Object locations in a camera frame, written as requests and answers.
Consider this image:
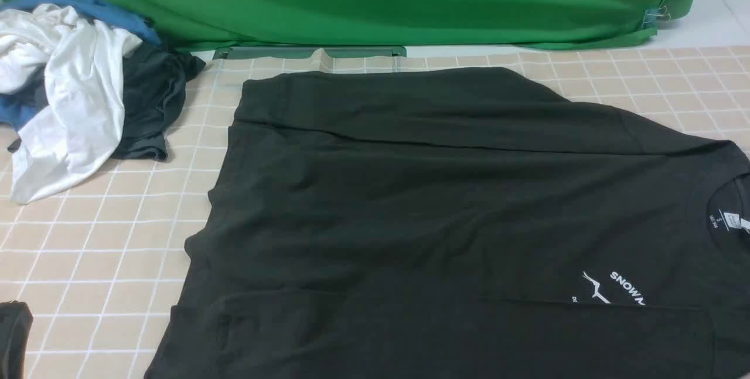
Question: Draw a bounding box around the dark gray long-sleeved shirt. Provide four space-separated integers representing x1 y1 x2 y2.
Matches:
144 67 748 378

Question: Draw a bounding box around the white crumpled shirt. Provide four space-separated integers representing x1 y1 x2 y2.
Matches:
1 4 142 204

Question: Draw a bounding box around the gray-green metal bar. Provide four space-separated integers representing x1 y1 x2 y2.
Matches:
212 45 407 60

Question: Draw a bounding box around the dark gray crumpled garment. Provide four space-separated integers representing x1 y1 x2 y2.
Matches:
1 43 206 161

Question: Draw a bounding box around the beige checkered tablecloth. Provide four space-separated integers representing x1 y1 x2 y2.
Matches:
1 45 749 378

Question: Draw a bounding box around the metal binder clip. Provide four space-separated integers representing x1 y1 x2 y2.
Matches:
641 5 672 29

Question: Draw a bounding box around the blue crumpled garment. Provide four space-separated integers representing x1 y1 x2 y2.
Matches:
2 0 163 130

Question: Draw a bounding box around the black object at edge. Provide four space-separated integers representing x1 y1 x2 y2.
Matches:
1 300 34 378

